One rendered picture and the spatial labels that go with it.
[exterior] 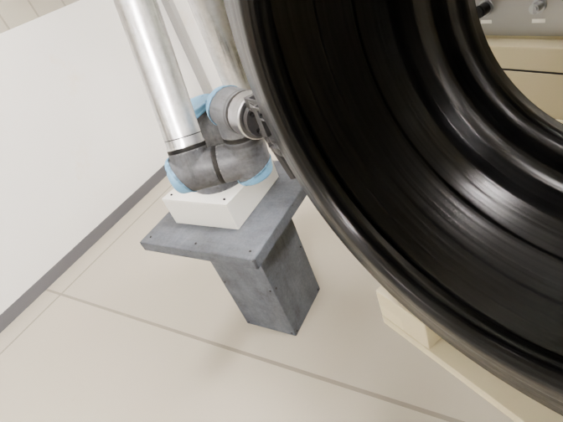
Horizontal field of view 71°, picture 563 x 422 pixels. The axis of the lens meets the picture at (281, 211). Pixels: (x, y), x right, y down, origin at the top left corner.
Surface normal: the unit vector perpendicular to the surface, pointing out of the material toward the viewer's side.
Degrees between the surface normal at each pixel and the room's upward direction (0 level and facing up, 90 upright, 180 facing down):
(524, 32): 90
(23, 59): 90
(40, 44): 90
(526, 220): 16
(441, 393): 0
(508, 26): 90
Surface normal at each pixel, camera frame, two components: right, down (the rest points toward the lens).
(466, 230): -0.07, -0.56
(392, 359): -0.31, -0.76
